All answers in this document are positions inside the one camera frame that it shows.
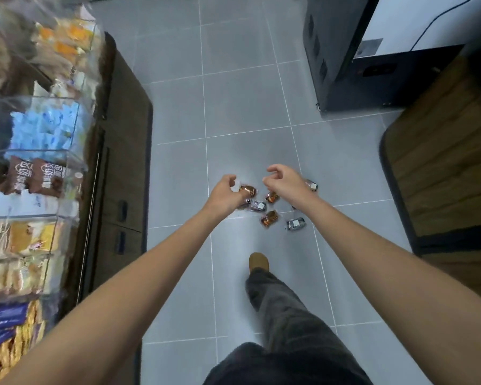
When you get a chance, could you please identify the person's right hand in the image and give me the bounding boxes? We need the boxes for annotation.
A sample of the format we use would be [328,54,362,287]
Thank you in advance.
[262,164,320,209]

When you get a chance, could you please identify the person's left hand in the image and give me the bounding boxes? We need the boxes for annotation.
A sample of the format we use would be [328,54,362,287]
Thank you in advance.
[209,174,251,218]

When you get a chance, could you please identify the person's right forearm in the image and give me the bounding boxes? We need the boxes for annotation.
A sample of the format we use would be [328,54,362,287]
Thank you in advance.
[301,194,481,385]

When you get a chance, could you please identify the person's left forearm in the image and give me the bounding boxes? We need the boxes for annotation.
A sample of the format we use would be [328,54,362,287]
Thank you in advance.
[0,204,231,385]

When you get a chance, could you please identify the person's tan shoe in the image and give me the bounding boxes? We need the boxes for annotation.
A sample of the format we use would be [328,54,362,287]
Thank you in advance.
[249,252,270,276]

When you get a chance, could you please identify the dark wooden cabinet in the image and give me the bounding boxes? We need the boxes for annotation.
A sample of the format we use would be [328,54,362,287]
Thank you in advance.
[74,32,154,385]

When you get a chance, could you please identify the black and white machine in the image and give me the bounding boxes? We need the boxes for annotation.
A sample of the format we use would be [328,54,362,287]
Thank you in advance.
[302,0,481,113]

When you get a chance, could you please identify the person's dark grey trousers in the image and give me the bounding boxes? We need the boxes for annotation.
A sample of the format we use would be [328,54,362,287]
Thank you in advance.
[202,268,374,385]

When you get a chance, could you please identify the clear acrylic display bins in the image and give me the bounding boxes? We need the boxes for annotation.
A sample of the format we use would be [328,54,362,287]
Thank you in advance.
[0,0,106,385]

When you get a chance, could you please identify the wooden slatted counter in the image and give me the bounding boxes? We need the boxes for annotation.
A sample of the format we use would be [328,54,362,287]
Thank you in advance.
[379,47,481,310]

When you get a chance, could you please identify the brown bag with white print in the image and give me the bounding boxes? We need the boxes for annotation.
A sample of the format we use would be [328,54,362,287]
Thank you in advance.
[28,157,67,199]
[3,155,35,195]

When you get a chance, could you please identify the pile of light blue packets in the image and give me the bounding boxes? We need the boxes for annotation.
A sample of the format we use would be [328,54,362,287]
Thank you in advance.
[9,101,82,153]

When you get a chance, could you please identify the pile of white packets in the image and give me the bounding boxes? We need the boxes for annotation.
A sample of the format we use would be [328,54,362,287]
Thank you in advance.
[0,189,79,220]

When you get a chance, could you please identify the pile of orange yellow packets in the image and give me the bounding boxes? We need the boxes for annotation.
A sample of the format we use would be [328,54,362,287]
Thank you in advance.
[31,18,102,78]

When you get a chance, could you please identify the pile of tan bread packets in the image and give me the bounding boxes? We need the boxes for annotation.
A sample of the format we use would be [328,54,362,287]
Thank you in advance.
[0,220,61,258]

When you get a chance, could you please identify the pile of beige cake packets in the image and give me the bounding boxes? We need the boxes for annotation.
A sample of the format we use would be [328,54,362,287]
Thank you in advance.
[0,256,65,302]

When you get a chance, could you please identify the pile of brown pastry packets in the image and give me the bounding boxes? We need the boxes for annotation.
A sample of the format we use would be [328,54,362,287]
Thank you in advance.
[0,4,34,94]

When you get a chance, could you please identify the pile of golden cracker packets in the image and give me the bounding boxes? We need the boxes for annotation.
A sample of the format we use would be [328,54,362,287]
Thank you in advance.
[0,302,46,385]

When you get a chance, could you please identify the pile of navy blue packets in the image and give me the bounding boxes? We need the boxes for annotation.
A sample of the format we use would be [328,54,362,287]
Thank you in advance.
[0,302,31,354]

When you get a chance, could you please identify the black cable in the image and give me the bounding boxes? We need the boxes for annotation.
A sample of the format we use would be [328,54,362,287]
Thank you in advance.
[409,0,481,52]

